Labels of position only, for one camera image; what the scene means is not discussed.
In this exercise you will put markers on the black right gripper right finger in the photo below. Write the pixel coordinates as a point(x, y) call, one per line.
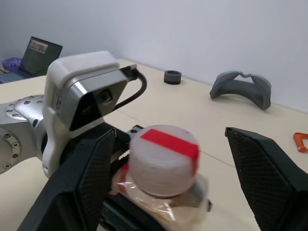
point(269, 183)

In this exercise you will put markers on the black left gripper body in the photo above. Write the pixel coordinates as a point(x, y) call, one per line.
point(119, 149)

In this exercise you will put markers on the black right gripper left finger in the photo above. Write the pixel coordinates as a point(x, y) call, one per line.
point(72, 192)

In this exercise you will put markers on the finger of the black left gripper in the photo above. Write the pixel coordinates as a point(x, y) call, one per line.
point(125, 216)
point(133, 131)

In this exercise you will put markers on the clear bottle with red stripe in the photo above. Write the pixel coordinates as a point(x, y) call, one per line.
point(163, 166)

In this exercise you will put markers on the orange clamp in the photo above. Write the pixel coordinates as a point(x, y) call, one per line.
point(299, 144)

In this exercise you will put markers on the black round cap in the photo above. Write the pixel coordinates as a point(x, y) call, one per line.
point(172, 77)

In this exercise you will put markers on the grey curved face pad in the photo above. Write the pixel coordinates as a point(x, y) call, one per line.
point(260, 93)

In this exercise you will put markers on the open dark laptop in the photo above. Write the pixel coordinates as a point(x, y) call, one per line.
point(41, 56)

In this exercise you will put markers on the purple patterned object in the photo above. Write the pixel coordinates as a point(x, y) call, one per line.
point(12, 63)

